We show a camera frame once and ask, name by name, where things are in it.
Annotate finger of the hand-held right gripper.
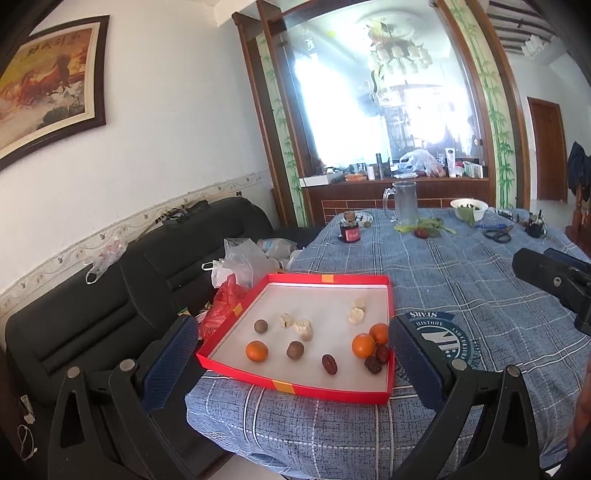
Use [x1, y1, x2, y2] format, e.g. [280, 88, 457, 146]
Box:
[545, 248, 591, 278]
[513, 248, 578, 298]

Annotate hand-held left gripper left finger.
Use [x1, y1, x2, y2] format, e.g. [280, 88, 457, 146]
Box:
[46, 315, 206, 480]

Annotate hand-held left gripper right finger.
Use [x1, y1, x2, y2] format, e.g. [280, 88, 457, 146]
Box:
[388, 316, 555, 480]

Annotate red cardboard box tray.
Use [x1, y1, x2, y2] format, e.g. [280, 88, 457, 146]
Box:
[196, 273, 397, 406]

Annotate person's right forearm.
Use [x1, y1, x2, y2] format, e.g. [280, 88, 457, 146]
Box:
[569, 360, 591, 462]

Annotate wooden chair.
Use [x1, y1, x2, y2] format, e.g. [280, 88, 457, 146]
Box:
[566, 189, 591, 259]

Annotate dark round pot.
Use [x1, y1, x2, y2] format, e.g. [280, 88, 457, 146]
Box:
[525, 210, 549, 238]

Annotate black scissors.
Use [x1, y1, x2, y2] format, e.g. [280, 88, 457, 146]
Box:
[483, 225, 515, 243]

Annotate red plastic bag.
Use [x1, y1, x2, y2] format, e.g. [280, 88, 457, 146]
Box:
[198, 273, 243, 342]

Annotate blue plaid tablecloth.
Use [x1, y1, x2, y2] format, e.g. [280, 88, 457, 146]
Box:
[185, 208, 591, 476]

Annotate black leather sofa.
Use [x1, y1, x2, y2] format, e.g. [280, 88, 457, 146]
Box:
[4, 196, 319, 407]

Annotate dark hanging clothes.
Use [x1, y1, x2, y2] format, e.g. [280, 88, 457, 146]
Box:
[567, 141, 591, 201]

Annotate white bowl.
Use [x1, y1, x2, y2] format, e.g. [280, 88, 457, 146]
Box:
[450, 198, 489, 222]

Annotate wooden door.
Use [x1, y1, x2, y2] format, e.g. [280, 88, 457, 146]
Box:
[526, 97, 568, 201]

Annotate green vegetable leaves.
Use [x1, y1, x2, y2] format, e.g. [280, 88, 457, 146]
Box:
[394, 218, 458, 236]

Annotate small white plastic bag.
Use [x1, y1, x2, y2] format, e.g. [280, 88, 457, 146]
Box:
[84, 237, 127, 284]

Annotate clear plastic bag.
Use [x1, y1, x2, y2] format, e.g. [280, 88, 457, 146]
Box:
[202, 237, 278, 289]

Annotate red label jar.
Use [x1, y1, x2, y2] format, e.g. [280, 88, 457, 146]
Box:
[339, 211, 362, 244]

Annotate glass pitcher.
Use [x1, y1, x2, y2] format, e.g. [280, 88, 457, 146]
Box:
[382, 181, 419, 223]

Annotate clear wrapped packet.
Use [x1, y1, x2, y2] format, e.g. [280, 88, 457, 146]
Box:
[256, 237, 298, 259]

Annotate translucent plastic bag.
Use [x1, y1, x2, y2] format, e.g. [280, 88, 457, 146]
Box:
[399, 148, 448, 178]

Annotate white flat box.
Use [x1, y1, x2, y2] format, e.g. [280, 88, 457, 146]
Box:
[299, 174, 340, 188]

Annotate wooden framed glass partition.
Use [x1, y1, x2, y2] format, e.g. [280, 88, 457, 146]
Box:
[232, 0, 532, 227]

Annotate framed horse painting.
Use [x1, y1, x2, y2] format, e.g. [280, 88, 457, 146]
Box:
[0, 15, 110, 174]

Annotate white cable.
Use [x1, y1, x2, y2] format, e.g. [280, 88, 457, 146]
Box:
[17, 394, 40, 460]

